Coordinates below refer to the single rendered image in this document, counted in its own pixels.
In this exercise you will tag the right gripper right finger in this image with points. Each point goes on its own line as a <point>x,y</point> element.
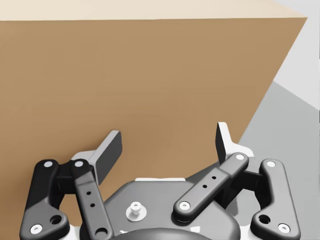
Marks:
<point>225,175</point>

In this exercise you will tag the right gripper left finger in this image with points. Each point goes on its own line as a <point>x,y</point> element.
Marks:
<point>85,180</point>

